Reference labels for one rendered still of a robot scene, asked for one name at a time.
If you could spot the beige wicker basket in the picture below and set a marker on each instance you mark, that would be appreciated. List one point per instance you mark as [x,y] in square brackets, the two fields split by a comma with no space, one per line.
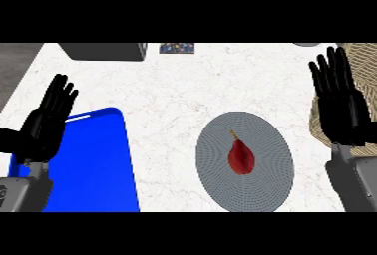
[360,83]

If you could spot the grey round object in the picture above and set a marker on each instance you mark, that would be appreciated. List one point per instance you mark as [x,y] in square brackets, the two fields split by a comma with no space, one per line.
[306,44]

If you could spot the grey oval placemat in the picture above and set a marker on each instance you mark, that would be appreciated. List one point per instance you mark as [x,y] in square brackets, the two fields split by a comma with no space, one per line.
[244,162]

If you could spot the blue cutting board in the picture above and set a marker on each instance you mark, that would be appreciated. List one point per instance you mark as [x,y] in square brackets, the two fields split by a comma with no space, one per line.
[90,162]

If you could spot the red pear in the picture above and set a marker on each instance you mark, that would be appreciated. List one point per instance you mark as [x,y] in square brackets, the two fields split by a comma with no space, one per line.
[241,156]

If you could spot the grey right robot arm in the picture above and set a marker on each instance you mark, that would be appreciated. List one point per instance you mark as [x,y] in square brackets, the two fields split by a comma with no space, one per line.
[353,179]

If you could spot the dark patterned box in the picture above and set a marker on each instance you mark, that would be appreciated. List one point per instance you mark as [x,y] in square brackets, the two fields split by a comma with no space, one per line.
[176,48]

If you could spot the dark grey appliance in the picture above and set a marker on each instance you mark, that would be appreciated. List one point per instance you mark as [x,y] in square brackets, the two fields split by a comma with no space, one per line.
[105,51]

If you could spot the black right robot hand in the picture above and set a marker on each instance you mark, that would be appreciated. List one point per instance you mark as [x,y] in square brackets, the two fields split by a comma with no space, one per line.
[343,106]

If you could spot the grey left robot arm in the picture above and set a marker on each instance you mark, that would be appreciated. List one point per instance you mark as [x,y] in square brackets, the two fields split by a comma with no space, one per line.
[22,189]

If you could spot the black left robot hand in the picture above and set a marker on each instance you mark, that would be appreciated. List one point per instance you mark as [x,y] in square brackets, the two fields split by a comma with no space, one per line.
[44,127]

